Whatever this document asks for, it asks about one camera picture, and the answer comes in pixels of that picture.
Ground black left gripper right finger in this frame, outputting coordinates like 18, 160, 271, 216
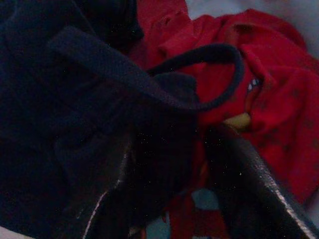
206, 123, 319, 239

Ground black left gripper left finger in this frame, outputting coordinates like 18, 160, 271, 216
58, 134, 140, 239

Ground dark navy garment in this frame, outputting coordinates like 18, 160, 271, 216
0, 0, 246, 239

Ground red garment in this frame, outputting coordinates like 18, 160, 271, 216
129, 0, 319, 239

